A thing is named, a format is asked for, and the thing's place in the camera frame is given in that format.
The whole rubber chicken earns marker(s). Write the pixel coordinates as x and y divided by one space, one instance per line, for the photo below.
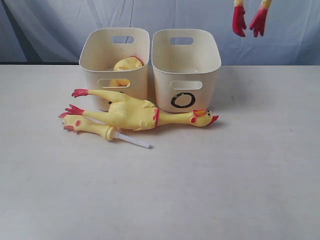
131 113
257 24

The headless rubber chicken body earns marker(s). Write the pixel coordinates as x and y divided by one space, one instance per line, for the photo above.
126 64

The whole rubber chicken front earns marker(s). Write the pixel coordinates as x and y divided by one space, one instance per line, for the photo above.
257 24

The cream bin with black circle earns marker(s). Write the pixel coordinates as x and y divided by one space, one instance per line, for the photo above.
185 65

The detached rubber chicken head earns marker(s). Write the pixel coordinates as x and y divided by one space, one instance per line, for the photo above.
78 123

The cream left plastic bin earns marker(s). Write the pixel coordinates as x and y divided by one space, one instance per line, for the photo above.
104 48

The blue-white backdrop curtain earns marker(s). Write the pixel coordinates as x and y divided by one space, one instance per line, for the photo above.
47 31

